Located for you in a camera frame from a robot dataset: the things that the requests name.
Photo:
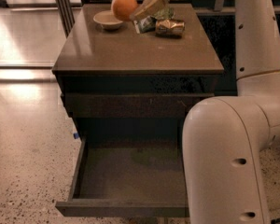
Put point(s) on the blue tape piece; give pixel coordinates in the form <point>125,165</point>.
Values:
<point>76,135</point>

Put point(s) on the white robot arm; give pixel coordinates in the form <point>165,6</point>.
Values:
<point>224,135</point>

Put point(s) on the metal window frame post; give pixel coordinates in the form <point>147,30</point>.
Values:
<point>66,15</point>

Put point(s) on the white paper bowl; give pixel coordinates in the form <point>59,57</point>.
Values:
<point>107,20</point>

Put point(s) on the green chip bag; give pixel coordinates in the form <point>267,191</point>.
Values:
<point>148,24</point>

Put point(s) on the open bottom drawer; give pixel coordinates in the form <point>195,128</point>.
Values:
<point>143,178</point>

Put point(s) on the dark wooden drawer cabinet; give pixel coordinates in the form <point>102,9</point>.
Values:
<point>96,61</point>

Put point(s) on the orange fruit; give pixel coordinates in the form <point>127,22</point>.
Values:
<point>123,9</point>

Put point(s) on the closed upper drawer front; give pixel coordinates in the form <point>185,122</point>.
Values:
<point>121,106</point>

